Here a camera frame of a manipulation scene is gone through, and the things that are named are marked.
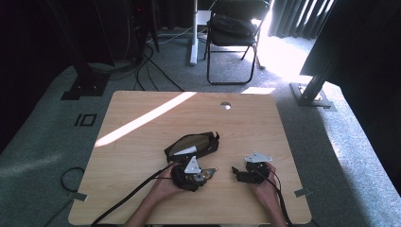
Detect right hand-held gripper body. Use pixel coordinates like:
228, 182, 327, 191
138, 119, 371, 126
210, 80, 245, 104
242, 150, 273, 184

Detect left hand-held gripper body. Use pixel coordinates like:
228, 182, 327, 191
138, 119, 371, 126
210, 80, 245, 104
171, 155, 207, 192

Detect black pencil case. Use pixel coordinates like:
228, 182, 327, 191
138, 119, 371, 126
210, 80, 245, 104
164, 131, 221, 164

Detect person's right hand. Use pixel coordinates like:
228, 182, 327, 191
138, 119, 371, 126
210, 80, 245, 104
250, 163, 279, 206

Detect person's left hand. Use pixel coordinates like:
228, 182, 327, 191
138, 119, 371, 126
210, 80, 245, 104
150, 166, 187, 204

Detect grey tape strip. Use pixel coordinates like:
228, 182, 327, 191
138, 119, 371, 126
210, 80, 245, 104
67, 191, 88, 202
293, 187, 314, 199

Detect black metal stand with plate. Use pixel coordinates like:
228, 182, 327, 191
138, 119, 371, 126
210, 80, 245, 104
289, 0, 373, 112

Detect black folding chair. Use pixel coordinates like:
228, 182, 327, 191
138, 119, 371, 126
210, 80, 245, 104
202, 0, 272, 86

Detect white desk leg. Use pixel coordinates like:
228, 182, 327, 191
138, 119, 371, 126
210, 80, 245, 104
189, 0, 201, 66

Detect black stand with square base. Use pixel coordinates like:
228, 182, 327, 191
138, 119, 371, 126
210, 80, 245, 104
46, 0, 112, 101

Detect black bag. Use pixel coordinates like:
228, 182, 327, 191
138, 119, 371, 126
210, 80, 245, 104
210, 13, 258, 40

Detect dark grey curtain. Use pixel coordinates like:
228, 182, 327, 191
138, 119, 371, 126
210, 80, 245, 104
268, 0, 336, 41

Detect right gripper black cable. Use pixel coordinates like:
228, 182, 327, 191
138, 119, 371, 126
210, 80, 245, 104
252, 166, 298, 227

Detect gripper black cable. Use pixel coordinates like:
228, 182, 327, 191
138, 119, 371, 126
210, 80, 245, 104
90, 162, 178, 227
252, 166, 298, 227

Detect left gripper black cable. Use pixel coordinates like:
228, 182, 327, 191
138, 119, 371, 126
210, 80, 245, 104
90, 162, 178, 227

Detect black floor cables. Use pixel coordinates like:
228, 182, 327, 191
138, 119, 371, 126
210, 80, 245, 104
134, 42, 185, 93

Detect looped black cable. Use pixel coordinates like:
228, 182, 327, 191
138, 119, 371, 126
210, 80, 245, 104
44, 166, 87, 227

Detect white floor cable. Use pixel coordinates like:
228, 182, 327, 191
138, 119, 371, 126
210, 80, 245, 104
146, 26, 194, 45

